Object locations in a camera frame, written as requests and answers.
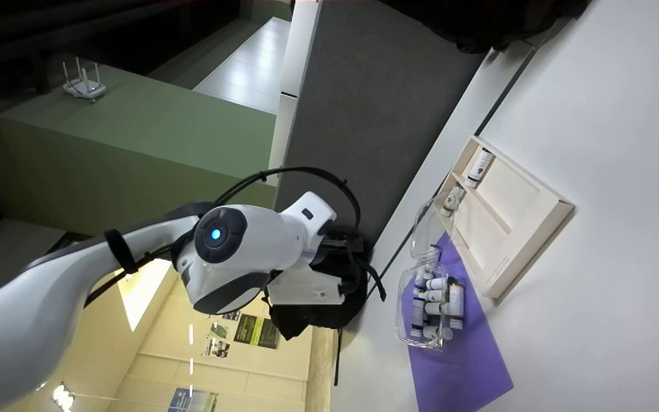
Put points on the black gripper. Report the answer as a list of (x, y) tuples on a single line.
[(354, 254)]

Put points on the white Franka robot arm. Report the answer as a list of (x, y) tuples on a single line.
[(39, 305)]

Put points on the small white bottle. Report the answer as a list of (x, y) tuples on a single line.
[(425, 270), (481, 166), (456, 300), (418, 318), (434, 309), (453, 198), (434, 285)]

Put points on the pile of white batteries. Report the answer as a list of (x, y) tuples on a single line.
[(406, 321)]

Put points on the grey desk partition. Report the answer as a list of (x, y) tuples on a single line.
[(383, 115)]

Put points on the purple mat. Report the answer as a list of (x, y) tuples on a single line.
[(468, 368)]

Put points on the wooden tray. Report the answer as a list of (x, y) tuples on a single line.
[(512, 220)]

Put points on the white wifi router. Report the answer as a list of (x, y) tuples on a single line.
[(82, 88)]

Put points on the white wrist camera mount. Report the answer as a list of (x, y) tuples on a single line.
[(306, 288)]

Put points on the dark green wall poster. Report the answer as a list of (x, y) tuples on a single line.
[(244, 328), (267, 335)]

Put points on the teal wall poster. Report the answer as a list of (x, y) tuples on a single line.
[(192, 401)]

